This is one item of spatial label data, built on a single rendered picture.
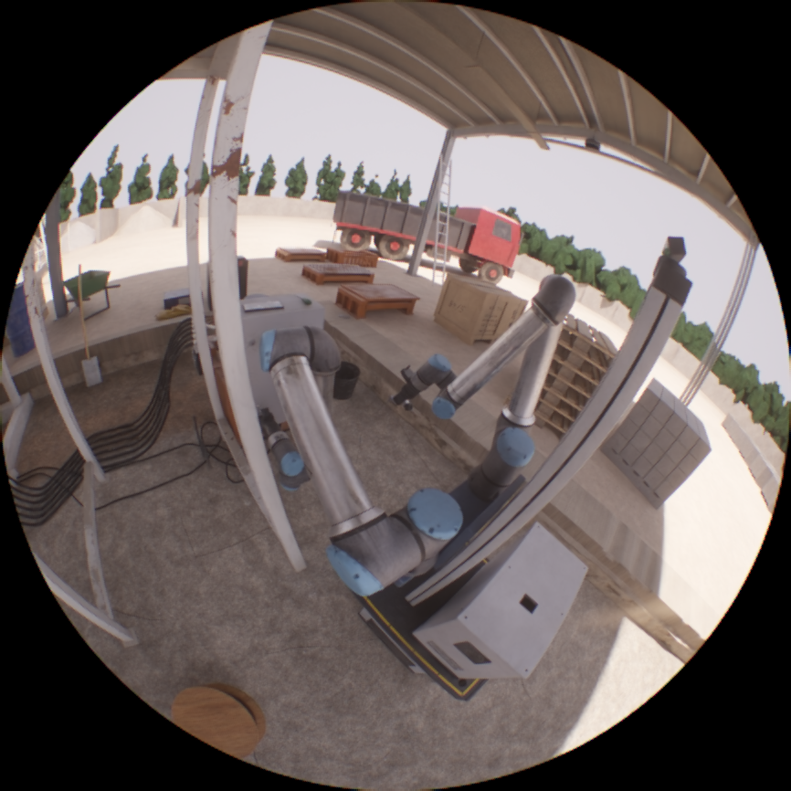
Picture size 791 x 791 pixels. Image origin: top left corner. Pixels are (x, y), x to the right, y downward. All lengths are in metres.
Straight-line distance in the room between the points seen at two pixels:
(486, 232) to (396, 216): 3.21
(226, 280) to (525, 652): 1.35
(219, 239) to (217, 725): 1.76
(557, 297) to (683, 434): 2.54
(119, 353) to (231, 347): 3.00
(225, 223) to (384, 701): 2.00
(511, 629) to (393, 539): 0.55
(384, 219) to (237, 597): 9.30
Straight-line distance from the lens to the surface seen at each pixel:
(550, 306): 0.85
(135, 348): 3.64
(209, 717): 1.59
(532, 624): 1.06
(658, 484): 3.36
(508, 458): 1.01
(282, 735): 1.77
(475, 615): 0.95
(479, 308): 3.74
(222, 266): 0.73
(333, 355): 0.84
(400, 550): 0.64
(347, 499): 0.63
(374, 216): 9.38
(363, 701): 1.71
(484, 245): 10.50
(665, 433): 3.18
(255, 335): 1.15
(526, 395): 1.09
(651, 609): 2.90
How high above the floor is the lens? 1.67
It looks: 35 degrees down
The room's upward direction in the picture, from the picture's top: 17 degrees clockwise
